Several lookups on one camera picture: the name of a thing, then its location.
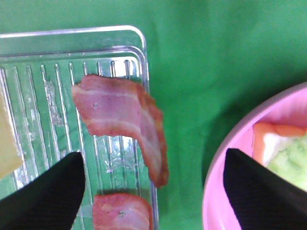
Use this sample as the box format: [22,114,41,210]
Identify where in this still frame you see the toy bread slice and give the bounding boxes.
[252,122,307,167]

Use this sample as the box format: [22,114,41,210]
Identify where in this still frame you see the pink round plate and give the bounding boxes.
[202,82,307,230]

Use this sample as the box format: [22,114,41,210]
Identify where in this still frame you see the green tablecloth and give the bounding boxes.
[0,0,307,230]

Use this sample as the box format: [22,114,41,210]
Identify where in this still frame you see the toy bacon strip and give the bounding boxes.
[92,193,154,230]
[71,74,169,187]

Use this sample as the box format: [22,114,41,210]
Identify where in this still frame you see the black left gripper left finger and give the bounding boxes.
[0,152,85,230]

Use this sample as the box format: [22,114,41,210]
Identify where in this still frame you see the green toy lettuce leaf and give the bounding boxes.
[267,136,307,191]

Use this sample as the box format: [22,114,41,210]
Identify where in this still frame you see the yellow toy cheese slice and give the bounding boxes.
[0,89,23,179]

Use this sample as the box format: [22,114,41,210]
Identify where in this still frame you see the clear left plastic tray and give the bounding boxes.
[0,25,159,230]

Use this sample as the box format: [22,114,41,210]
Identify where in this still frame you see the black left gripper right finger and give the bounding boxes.
[223,149,307,230]

